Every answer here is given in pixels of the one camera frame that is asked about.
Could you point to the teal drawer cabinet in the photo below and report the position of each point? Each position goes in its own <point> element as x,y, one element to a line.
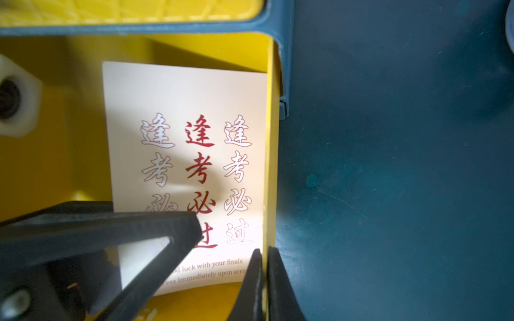
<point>276,20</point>

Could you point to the yellow drawer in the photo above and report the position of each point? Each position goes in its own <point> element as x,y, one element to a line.
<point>50,13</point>
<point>54,142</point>

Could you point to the light blue mug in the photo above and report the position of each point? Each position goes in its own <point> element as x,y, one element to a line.
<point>509,25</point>

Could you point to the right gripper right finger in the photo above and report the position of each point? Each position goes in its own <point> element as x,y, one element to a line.
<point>283,304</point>

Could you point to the beige postcard large red characters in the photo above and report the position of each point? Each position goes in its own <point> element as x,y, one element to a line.
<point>191,139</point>

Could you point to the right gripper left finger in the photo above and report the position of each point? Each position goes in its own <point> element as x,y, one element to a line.
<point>248,305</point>

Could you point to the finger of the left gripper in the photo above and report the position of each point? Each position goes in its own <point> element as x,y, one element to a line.
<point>55,262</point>

